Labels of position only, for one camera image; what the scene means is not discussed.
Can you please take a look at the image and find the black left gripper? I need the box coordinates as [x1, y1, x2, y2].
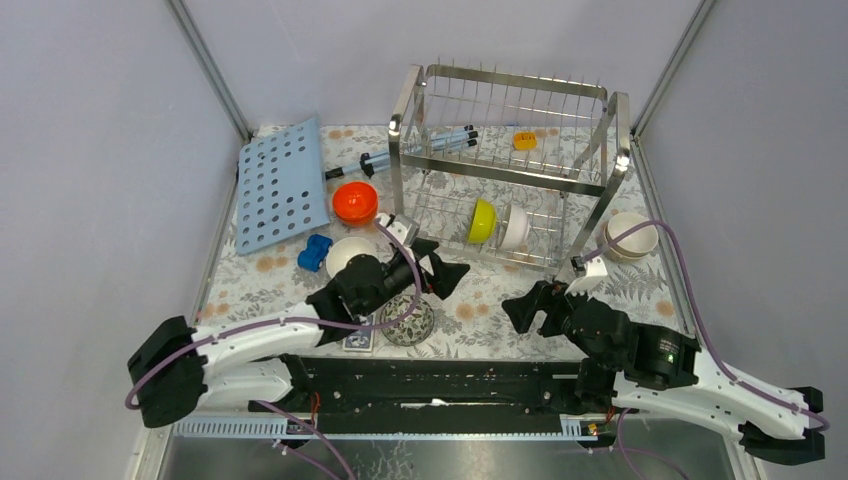
[360, 237, 469, 316]

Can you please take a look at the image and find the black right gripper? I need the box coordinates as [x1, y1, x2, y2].
[498, 277, 613, 369]

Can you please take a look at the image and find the yellow green bowl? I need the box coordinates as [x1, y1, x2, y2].
[466, 198, 497, 245]

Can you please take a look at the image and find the white ceramic bowl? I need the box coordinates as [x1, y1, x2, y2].
[498, 204, 530, 250]

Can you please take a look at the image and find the white ribbed bowl front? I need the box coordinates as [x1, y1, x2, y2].
[324, 236, 377, 278]

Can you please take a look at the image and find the orange plastic bowl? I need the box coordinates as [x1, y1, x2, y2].
[331, 181, 379, 227]

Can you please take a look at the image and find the beige floral bowl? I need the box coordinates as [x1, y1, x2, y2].
[604, 212, 659, 258]
[605, 227, 658, 263]

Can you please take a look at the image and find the stainless steel dish rack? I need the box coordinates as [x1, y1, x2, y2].
[388, 63, 632, 279]

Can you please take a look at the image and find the beige floral bowl front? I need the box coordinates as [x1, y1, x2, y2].
[604, 212, 659, 258]

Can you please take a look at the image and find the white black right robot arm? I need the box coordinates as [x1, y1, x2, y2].
[501, 281, 826, 466]

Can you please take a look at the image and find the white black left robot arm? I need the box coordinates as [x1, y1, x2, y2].
[124, 239, 470, 428]

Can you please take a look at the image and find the floral patterned table mat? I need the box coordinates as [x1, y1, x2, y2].
[194, 125, 690, 361]

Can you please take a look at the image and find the blue playing card box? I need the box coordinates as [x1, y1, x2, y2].
[342, 329, 375, 353]

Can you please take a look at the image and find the blue toy car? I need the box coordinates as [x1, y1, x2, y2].
[297, 234, 334, 273]

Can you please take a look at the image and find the small orange yellow cup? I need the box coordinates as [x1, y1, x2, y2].
[513, 131, 537, 151]

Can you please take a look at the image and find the light blue perforated panel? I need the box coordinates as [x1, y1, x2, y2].
[234, 117, 330, 255]

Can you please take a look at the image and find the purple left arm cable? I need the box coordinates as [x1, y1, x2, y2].
[124, 218, 425, 412]

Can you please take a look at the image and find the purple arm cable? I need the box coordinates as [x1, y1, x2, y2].
[124, 218, 425, 412]
[574, 219, 831, 433]

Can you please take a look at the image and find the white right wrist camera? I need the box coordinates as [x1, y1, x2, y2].
[566, 257, 608, 295]

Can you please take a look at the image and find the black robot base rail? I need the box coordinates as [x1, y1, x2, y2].
[273, 355, 621, 435]

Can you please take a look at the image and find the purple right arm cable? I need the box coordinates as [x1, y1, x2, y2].
[574, 219, 831, 433]

